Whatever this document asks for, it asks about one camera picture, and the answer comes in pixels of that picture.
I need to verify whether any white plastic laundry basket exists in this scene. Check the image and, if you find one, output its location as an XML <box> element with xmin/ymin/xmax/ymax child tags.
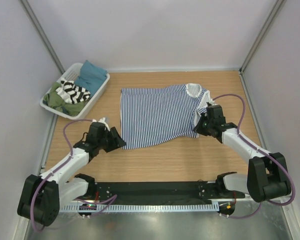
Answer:
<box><xmin>40</xmin><ymin>61</ymin><xmax>110</xmax><ymax>120</ymax></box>

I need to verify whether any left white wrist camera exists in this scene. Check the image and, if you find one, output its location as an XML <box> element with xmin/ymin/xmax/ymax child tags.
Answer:
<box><xmin>92</xmin><ymin>117</ymin><xmax>110</xmax><ymax>130</ymax></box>

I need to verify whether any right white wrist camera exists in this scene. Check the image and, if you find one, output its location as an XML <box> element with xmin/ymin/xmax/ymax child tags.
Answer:
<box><xmin>206</xmin><ymin>99</ymin><xmax>216</xmax><ymax>107</ymax></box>

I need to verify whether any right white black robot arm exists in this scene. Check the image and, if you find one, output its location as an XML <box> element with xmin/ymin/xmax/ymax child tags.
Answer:
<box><xmin>194</xmin><ymin>104</ymin><xmax>295</xmax><ymax>203</ymax></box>

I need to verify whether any black white striped garment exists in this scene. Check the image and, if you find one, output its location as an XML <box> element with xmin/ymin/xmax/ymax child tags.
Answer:
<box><xmin>55</xmin><ymin>77</ymin><xmax>91</xmax><ymax>104</ymax></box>

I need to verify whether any white slotted cable duct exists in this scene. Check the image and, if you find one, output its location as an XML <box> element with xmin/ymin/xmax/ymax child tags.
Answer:
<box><xmin>59</xmin><ymin>202</ymin><xmax>219</xmax><ymax>214</ymax></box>

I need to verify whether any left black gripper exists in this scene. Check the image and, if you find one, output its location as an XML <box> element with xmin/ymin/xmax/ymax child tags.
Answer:
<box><xmin>97</xmin><ymin>127</ymin><xmax>126</xmax><ymax>153</ymax></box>

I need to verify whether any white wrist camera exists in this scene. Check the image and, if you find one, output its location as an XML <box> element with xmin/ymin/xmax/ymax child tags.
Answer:
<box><xmin>92</xmin><ymin>117</ymin><xmax>110</xmax><ymax>130</ymax></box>
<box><xmin>206</xmin><ymin>99</ymin><xmax>216</xmax><ymax>107</ymax></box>

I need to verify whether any teal folded cloth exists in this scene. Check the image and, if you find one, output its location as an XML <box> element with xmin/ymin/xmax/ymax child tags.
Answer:
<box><xmin>74</xmin><ymin>60</ymin><xmax>108</xmax><ymax>97</ymax></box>

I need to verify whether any olive green garment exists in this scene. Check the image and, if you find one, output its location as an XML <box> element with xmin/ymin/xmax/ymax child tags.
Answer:
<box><xmin>42</xmin><ymin>82</ymin><xmax>87</xmax><ymax>117</ymax></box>

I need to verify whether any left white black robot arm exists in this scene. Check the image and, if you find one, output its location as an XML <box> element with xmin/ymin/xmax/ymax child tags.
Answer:
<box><xmin>17</xmin><ymin>120</ymin><xmax>126</xmax><ymax>227</ymax></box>

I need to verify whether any blue white striped tank top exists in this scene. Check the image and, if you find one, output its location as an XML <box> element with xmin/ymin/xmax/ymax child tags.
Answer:
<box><xmin>120</xmin><ymin>83</ymin><xmax>211</xmax><ymax>150</ymax></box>

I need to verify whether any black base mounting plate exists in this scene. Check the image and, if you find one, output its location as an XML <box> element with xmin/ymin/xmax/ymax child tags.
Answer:
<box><xmin>94</xmin><ymin>179</ymin><xmax>245</xmax><ymax>206</ymax></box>

